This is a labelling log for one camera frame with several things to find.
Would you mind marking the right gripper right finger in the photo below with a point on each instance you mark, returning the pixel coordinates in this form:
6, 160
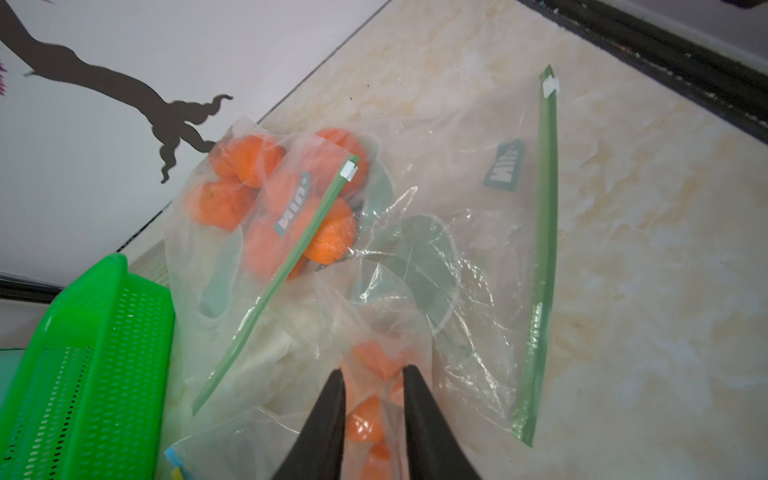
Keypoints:
432, 450

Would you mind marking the far green zip bag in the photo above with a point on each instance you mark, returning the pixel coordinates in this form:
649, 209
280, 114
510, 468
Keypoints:
219, 305

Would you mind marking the oranges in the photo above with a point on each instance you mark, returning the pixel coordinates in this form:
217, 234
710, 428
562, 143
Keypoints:
269, 190
374, 431

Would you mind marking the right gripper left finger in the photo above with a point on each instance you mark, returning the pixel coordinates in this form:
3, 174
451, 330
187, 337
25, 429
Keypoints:
318, 451

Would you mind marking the green zip bag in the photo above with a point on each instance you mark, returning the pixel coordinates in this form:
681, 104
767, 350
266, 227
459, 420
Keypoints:
462, 207
219, 305

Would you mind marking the blue zip clear bag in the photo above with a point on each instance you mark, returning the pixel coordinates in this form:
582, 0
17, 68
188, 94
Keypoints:
359, 301

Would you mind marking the green plastic basket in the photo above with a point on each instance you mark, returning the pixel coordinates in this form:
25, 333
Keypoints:
87, 399

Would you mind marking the near green zip bag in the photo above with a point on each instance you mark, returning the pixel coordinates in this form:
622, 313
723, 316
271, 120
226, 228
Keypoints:
462, 207

